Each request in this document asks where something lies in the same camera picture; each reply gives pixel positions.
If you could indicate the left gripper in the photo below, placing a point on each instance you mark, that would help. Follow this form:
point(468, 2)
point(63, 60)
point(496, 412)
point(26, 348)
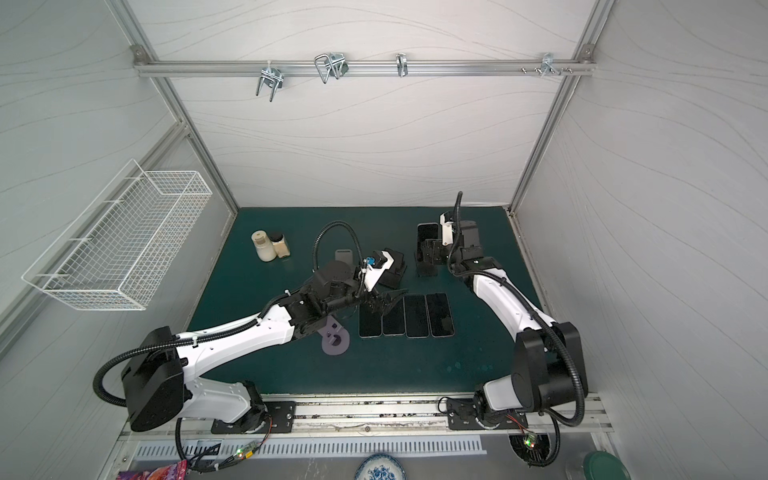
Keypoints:
point(389, 300)

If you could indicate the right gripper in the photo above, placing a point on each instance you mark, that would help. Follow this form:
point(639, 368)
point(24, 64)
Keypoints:
point(435, 253)

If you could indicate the phone with dark frame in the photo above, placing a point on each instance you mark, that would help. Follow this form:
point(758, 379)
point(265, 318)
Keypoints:
point(393, 322)

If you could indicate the phone with light green frame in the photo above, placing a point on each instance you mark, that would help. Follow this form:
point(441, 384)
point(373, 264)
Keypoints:
point(370, 323)

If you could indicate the phone with cracked screen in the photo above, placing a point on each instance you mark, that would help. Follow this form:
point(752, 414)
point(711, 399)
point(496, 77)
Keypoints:
point(440, 315)

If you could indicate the phone with purple frame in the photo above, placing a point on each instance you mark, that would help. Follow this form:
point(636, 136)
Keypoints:
point(428, 232)

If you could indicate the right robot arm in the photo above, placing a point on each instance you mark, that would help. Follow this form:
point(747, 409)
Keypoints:
point(548, 374)

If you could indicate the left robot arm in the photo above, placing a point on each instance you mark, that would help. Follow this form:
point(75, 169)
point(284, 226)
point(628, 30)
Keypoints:
point(165, 381)

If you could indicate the black rectangular phone stand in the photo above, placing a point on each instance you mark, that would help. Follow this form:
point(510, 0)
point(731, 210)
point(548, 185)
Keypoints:
point(423, 269)

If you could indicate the black folding phone stand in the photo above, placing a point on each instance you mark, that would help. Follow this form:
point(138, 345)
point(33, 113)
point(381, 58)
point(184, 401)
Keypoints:
point(392, 277)

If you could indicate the grey round stand back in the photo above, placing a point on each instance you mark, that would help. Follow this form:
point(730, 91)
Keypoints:
point(344, 255)

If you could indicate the purple round stand front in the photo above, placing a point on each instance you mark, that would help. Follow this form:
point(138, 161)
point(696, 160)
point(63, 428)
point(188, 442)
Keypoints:
point(335, 337)

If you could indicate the cream plastic bottle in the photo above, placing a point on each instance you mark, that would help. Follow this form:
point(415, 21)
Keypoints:
point(263, 245)

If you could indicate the blue white plate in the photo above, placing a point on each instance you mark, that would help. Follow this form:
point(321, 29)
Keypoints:
point(380, 467)

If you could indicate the metal top crossbar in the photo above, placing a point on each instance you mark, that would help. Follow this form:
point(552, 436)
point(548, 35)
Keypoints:
point(337, 66)

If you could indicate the pink patterned bag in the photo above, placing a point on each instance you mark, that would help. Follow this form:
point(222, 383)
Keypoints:
point(174, 471)

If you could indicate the green round lid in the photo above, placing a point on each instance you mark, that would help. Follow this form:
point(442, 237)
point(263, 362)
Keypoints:
point(600, 465)

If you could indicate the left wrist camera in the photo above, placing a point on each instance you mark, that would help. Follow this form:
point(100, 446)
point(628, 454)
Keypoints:
point(373, 268)

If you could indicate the white wire basket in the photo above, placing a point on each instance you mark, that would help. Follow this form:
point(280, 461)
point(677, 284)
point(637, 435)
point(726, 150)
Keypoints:
point(114, 254)

